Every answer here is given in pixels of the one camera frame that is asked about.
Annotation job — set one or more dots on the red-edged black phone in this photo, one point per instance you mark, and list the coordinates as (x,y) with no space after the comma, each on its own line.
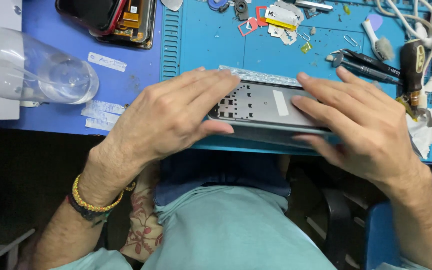
(88,13)

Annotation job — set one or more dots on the white guitar pick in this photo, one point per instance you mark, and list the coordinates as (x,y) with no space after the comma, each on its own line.
(171,3)

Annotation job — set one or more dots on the teal shirt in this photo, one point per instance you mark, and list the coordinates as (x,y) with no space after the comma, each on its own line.
(231,232)

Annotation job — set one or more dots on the small green sticker piece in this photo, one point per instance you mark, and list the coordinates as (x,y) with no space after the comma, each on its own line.
(306,47)

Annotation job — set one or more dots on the white cleaning cloth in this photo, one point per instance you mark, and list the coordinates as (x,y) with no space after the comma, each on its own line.
(424,131)

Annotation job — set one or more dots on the stack of white tape strips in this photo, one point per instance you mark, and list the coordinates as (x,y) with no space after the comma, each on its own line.
(101,114)

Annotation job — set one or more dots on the blue plastic stool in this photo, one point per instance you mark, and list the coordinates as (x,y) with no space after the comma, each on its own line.
(379,236)

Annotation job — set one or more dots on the flat silver metal tool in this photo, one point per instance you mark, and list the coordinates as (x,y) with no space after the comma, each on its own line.
(313,5)

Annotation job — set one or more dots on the silver paper clip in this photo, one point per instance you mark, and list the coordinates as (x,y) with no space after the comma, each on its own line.
(303,35)
(351,41)

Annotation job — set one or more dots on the white metal rods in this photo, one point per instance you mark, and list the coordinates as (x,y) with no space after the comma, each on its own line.
(2,251)

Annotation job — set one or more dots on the silver foil strip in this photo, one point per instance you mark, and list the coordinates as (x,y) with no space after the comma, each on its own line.
(264,77)

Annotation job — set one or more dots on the person's right hand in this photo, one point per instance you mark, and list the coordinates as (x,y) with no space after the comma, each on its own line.
(373,131)

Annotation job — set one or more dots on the yellow adhesive strip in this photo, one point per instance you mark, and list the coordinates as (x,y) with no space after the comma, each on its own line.
(279,24)

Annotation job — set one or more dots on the white paper label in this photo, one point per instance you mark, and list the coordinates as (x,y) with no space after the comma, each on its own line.
(107,62)

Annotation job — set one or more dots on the clear plastic bottle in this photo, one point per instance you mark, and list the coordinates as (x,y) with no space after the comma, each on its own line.
(43,71)

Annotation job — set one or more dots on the heap of white sticker scraps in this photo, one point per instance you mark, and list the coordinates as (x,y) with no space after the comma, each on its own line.
(285,15)

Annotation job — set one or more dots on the black camera bracket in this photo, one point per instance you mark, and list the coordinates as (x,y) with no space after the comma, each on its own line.
(241,9)

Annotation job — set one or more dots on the grey phone display panel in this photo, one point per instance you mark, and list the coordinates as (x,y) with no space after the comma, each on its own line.
(261,105)

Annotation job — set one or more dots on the black tweezers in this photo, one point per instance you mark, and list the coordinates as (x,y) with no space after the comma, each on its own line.
(373,62)

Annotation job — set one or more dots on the blue jeans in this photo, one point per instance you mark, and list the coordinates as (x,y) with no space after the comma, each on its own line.
(219,172)

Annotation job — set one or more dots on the white cleaning brush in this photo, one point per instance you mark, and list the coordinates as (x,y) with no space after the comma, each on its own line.
(375,39)

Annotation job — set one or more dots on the person's left hand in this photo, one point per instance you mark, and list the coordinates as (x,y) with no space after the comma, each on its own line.
(152,120)

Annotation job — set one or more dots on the floral patterned cloth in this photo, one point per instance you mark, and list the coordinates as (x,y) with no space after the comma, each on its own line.
(144,225)

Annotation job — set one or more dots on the blue silicone repair mat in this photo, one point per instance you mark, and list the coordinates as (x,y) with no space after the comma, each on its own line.
(216,41)

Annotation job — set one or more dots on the purple plastic pick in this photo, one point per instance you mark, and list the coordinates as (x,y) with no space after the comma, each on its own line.
(375,20)

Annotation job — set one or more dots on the opened phone chassis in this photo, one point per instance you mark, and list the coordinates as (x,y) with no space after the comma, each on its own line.
(141,22)

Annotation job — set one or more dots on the red plastic frame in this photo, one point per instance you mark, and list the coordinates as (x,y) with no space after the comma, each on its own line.
(253,24)
(257,17)

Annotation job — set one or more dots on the black chair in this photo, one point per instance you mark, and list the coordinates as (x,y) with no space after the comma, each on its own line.
(338,221)

